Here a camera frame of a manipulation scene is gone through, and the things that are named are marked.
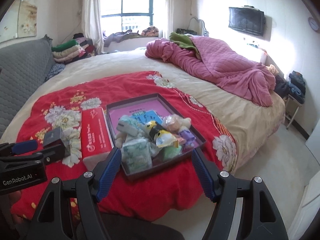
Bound clothes pile on windowsill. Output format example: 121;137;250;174
104;26;159;47

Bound clear plastic bag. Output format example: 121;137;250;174
162;114;184;132

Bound beige bed sheet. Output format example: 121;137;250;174
1;49;285;168

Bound yellow black snack packet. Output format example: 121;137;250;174
145;121;179;148

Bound dark clothes on stool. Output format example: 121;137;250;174
274;71;306;105

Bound wall clock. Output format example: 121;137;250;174
308;17;319;32

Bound red white tissue box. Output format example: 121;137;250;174
80;107;113;171

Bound wall mounted television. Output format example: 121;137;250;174
228;7;266;36

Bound small side stool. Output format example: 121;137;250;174
285;95;302;130

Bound wall painting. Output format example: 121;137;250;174
0;0;38;43

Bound green cloth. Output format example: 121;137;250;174
169;32;199;55

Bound white floral cloth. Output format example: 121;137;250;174
115;123;160;158

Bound window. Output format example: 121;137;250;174
100;0;153;36

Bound green white tissue pack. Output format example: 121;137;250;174
121;138;152;174

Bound red floral blanket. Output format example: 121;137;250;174
17;71;237;221

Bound teal tissue pack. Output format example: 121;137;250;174
116;115;145;137

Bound folded clothes stack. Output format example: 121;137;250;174
52;33;97;64

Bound white plush doll purple dress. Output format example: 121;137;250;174
177;118;195;142

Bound pink quilted comforter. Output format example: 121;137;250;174
145;36;276;107

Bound grey quilted headboard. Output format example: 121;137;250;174
1;35;55;134

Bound left white curtain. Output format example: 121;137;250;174
81;0;104;54

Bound dark blue box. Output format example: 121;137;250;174
43;127;65;148

